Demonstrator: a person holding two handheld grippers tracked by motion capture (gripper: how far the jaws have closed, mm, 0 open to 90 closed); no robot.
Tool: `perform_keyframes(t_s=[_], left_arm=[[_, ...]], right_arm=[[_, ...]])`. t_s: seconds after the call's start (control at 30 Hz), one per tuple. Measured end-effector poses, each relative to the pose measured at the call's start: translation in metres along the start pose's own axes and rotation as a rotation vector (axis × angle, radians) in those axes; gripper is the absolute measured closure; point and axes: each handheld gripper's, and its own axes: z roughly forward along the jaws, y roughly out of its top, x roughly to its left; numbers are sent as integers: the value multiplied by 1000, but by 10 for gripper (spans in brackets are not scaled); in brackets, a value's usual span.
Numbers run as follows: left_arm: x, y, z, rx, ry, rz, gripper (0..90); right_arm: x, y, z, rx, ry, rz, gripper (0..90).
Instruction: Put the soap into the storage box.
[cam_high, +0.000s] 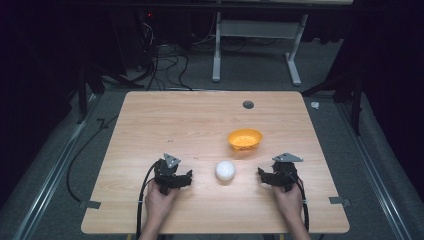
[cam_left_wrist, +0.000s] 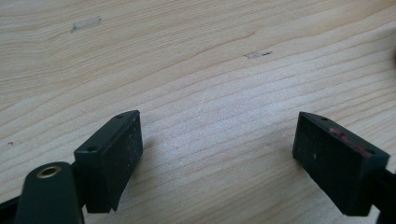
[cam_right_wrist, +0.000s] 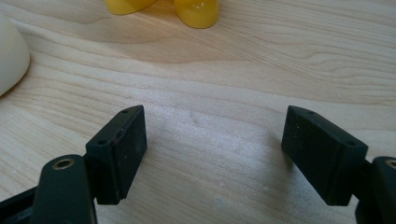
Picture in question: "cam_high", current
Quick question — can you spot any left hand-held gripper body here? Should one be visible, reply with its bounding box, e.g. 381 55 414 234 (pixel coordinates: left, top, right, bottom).
153 152 183 196

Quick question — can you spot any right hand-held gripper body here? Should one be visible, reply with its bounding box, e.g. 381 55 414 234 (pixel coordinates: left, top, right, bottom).
271 152 305 193

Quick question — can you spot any white ball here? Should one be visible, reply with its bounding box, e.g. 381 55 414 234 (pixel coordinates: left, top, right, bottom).
214 160 237 183

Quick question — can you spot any orange plastic bowl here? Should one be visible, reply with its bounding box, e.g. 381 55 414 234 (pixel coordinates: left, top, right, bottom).
226 128 264 153

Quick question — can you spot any person's right hand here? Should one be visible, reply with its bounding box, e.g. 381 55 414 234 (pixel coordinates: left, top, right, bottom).
272 184 303 225

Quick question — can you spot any person's left hand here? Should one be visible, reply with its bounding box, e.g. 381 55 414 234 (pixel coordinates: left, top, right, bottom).
144 181 178 225

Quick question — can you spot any black metal stand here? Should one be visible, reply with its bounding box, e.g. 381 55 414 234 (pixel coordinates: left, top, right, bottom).
75 61 145 126
300 71 364 137

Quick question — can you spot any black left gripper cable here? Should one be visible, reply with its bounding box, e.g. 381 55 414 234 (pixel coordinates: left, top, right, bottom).
135 161 160 240

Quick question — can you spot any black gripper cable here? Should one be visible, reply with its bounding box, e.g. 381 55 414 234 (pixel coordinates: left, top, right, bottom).
135 161 160 240
282 170 310 233

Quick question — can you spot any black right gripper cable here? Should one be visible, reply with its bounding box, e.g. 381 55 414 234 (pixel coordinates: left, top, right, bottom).
282 170 310 233

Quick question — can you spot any grey table edge bracket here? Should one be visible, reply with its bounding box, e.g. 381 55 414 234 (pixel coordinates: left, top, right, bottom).
328 196 352 208
79 200 102 210

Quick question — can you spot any long black floor cable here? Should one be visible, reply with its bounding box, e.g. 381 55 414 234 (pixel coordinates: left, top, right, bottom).
65 114 120 203

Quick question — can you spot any silver floor rail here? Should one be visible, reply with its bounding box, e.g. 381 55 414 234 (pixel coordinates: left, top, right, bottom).
334 99 414 240
12 94 101 240

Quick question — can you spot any tangle of black cables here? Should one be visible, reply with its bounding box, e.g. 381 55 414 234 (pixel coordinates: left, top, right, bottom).
134 19 218 92

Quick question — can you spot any white metal desk frame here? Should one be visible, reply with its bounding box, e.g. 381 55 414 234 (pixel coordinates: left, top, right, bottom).
211 11 310 87

